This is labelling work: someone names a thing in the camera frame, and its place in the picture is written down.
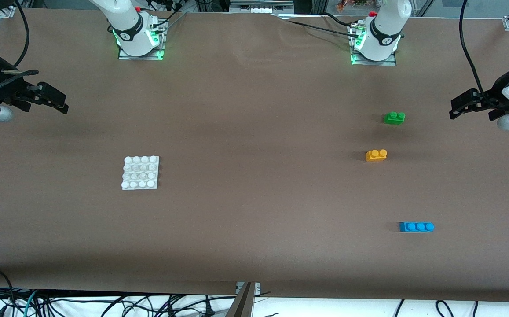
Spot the grey metal device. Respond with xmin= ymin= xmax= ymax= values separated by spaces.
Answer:
xmin=229 ymin=0 xmax=294 ymax=14

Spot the small metal bracket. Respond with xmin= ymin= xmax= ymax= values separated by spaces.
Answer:
xmin=235 ymin=282 xmax=261 ymax=295

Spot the orange background object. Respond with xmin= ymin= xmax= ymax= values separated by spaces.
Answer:
xmin=336 ymin=0 xmax=380 ymax=11

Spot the white studded base plate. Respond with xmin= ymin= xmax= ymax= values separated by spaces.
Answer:
xmin=121 ymin=155 xmax=160 ymax=191

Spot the aluminium profile bar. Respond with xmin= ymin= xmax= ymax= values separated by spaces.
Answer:
xmin=224 ymin=282 xmax=257 ymax=317

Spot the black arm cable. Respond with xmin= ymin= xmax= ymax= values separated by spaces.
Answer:
xmin=458 ymin=0 xmax=487 ymax=96
xmin=0 ymin=0 xmax=40 ymax=103

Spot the blue three-stud block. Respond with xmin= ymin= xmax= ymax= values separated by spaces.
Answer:
xmin=399 ymin=221 xmax=435 ymax=233

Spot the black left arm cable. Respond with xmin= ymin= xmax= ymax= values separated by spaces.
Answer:
xmin=458 ymin=0 xmax=487 ymax=96

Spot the thin black table cable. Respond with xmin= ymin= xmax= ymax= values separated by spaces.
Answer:
xmin=275 ymin=15 xmax=361 ymax=38
xmin=322 ymin=12 xmax=357 ymax=27

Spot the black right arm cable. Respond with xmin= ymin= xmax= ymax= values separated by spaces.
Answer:
xmin=0 ymin=0 xmax=40 ymax=103

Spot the teal cable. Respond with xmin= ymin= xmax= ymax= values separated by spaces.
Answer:
xmin=22 ymin=289 xmax=40 ymax=317

